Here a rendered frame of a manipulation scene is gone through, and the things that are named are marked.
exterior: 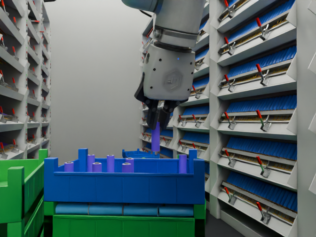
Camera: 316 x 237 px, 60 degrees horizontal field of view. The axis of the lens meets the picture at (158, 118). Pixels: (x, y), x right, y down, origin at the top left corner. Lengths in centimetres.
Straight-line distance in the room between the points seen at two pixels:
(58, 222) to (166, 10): 43
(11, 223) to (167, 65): 36
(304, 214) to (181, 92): 70
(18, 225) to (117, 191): 17
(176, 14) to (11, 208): 40
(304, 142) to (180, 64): 64
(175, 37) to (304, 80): 64
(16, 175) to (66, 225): 16
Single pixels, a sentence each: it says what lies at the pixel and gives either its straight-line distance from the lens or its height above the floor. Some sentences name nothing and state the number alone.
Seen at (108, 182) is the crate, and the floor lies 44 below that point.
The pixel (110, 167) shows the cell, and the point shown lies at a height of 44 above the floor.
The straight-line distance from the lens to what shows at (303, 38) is 109.
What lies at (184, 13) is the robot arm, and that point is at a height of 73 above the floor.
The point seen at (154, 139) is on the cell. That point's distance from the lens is 59.
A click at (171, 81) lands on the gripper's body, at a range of 53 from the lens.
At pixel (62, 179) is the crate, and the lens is 55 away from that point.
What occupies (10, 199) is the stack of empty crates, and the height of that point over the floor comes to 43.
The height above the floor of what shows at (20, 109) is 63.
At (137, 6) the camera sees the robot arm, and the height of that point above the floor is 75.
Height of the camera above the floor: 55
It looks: 1 degrees up
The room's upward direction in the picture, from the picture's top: straight up
